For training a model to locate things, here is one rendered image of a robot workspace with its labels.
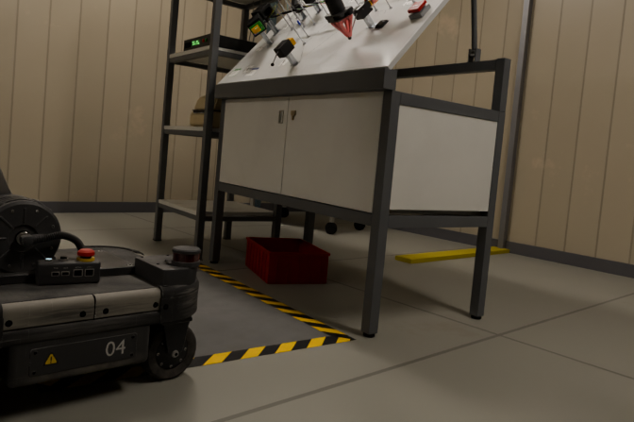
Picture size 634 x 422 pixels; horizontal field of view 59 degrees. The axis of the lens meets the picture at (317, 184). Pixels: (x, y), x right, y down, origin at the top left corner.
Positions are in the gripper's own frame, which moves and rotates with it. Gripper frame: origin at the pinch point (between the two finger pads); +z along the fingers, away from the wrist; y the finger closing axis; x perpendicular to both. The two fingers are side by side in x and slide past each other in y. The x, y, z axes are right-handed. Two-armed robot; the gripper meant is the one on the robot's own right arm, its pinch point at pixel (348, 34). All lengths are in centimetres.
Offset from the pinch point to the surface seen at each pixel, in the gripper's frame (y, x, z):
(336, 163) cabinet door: -9.6, 32.6, 32.9
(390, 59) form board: -29.5, 8.0, 5.5
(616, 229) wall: 18, -129, 207
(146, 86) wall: 269, 18, 21
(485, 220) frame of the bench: -31, -1, 80
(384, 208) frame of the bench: -35, 36, 43
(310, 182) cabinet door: 4, 39, 39
